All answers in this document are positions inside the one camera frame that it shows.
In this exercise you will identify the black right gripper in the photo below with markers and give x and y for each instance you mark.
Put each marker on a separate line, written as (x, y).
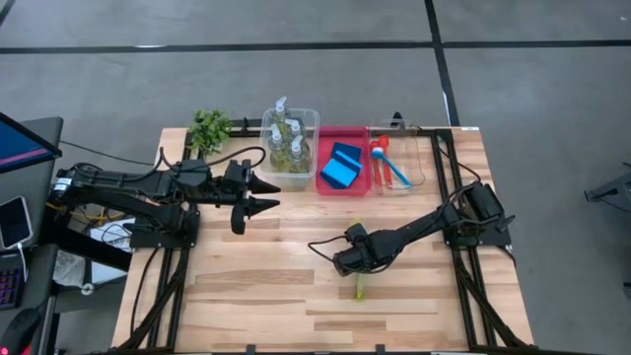
(367, 251)

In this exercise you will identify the black computer mouse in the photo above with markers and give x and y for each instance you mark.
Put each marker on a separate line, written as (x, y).
(20, 333)

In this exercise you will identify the red dish brush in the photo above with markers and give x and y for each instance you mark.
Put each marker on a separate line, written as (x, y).
(387, 167)
(376, 175)

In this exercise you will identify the grey stand legs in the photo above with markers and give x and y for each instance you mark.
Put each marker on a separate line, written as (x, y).
(613, 190)

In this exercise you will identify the light blue sponge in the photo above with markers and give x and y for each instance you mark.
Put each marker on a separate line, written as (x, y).
(342, 170)

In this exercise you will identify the black aluminium table frame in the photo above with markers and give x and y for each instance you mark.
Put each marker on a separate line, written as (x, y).
(448, 158)

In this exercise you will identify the green dish brush yellow bristles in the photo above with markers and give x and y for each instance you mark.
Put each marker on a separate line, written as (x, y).
(360, 291)

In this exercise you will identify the dark grey side desk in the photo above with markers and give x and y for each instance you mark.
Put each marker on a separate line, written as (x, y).
(29, 190)

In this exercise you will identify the pink plastic bin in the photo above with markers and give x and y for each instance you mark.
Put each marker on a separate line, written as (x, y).
(325, 143)

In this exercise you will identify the blue dish brush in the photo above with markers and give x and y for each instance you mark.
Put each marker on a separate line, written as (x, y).
(397, 172)

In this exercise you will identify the tall clear plastic bin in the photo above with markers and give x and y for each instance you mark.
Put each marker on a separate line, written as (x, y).
(264, 148)

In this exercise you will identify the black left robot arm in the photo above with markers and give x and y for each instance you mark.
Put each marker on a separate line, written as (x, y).
(123, 180)

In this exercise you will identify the yellow dish soap bottle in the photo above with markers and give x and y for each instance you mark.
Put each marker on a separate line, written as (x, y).
(298, 158)
(296, 130)
(281, 111)
(277, 148)

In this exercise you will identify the white papers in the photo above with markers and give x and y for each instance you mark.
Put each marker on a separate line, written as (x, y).
(113, 232)

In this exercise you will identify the green plant in white pot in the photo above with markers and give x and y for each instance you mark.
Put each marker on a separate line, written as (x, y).
(209, 128)

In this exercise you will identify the white-edged smartphone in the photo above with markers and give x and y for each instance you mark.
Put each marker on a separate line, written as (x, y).
(14, 222)

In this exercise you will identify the computer monitor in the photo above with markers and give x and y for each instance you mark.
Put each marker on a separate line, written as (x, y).
(24, 145)

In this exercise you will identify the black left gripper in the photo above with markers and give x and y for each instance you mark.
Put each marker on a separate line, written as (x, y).
(239, 197)

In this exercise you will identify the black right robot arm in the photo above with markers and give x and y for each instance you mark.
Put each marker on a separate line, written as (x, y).
(429, 224)

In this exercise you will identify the backlit black keyboard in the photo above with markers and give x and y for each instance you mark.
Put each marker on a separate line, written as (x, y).
(9, 291)

